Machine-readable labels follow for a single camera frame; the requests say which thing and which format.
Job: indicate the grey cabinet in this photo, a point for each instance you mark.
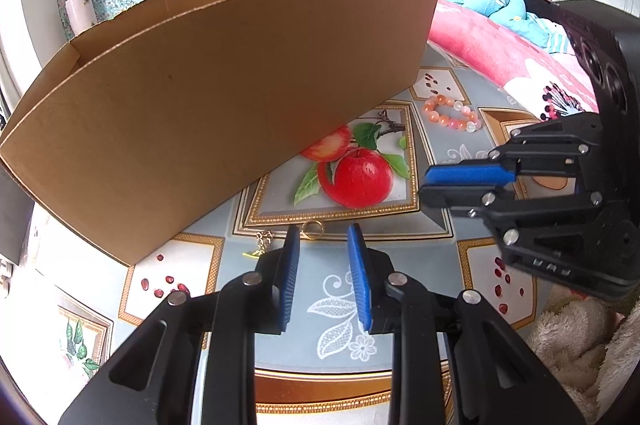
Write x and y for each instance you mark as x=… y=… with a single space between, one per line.
x=12 y=215

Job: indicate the pink floral blanket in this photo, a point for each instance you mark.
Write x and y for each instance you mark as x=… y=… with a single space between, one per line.
x=480 y=40

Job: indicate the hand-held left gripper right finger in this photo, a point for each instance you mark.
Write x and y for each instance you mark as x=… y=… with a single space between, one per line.
x=360 y=280

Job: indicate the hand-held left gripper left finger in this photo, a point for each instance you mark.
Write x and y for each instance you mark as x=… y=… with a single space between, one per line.
x=290 y=275

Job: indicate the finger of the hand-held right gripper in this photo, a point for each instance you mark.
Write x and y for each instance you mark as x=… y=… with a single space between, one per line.
x=445 y=199
x=470 y=175

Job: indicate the small gold charm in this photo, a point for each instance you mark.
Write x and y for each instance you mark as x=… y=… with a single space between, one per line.
x=258 y=251

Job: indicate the person's fluffy clothing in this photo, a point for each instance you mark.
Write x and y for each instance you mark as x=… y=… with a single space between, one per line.
x=585 y=345

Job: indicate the brown cardboard box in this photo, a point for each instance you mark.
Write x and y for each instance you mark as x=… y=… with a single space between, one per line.
x=200 y=105

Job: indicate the pink rolled mat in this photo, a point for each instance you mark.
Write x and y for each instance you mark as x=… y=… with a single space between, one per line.
x=80 y=12

